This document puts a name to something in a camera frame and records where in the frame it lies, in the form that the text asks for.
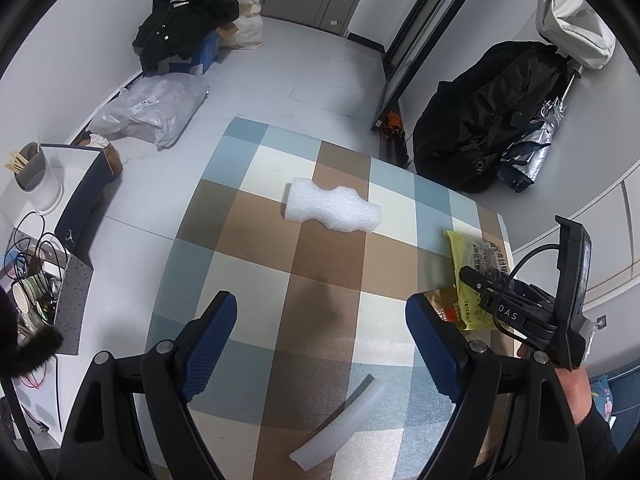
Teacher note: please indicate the silver folded umbrella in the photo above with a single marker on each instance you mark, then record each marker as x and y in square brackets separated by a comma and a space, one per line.
[537, 147]

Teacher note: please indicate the beige tote bag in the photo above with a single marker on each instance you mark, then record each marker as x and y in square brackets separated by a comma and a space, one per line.
[250, 30]

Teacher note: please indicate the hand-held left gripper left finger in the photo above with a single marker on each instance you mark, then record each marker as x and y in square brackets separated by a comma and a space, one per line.
[210, 345]

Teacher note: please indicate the white plastic tube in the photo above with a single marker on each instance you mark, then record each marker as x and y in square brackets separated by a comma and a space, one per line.
[345, 417]

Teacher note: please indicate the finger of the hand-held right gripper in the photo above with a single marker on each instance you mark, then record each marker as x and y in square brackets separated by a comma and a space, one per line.
[475, 280]

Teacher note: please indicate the person's right hand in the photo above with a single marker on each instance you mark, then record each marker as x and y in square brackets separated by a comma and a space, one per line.
[575, 395]

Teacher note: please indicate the wooden chopsticks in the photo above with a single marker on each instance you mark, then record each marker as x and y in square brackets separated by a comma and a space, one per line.
[15, 162]

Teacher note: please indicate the orange tool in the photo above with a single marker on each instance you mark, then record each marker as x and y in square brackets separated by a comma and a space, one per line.
[392, 121]

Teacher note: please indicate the black backpack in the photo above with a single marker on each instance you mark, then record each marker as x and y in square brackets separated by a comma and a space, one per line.
[465, 125]

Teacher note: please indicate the checkered floor mat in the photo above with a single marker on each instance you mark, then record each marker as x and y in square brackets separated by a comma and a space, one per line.
[280, 280]

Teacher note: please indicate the black metal stand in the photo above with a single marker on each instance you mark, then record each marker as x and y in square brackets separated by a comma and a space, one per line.
[400, 60]

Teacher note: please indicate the floral cloth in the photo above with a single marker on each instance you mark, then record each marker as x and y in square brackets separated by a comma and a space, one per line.
[600, 395]

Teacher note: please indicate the white navy-sided low table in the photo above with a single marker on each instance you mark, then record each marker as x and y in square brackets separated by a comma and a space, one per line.
[80, 200]

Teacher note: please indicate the white utensil holder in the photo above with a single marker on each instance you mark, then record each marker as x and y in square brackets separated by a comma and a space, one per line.
[45, 185]

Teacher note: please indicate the person's right forearm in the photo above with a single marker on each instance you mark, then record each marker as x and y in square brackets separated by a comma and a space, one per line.
[597, 445]

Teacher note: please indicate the yellow snack packet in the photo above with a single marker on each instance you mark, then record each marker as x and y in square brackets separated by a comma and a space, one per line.
[467, 260]

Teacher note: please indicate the blue cardboard box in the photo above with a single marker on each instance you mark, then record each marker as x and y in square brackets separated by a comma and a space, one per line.
[202, 55]

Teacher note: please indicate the stacked paper cups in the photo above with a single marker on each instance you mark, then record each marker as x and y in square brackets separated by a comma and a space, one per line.
[27, 295]

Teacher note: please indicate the black clothes pile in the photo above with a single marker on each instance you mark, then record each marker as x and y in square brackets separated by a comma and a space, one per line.
[185, 15]

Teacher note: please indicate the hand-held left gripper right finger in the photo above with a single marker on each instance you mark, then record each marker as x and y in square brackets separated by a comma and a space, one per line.
[430, 350]

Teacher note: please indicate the white foam block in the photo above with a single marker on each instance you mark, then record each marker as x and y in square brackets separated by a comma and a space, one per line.
[332, 207]

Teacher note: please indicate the grey speckled box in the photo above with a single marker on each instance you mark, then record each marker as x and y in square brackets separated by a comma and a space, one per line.
[72, 300]

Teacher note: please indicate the wall outlet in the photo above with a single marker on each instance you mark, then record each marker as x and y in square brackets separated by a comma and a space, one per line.
[602, 320]

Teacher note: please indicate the brown snack wrapper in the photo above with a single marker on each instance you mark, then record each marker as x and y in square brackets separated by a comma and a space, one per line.
[445, 307]

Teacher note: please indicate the brown paper bag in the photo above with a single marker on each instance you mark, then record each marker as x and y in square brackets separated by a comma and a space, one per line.
[112, 157]

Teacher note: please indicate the white hanging bag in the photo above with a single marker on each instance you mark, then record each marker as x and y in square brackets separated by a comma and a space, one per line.
[575, 25]

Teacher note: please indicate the grey plastic mailer bag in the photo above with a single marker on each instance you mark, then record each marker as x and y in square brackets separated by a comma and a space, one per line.
[150, 110]

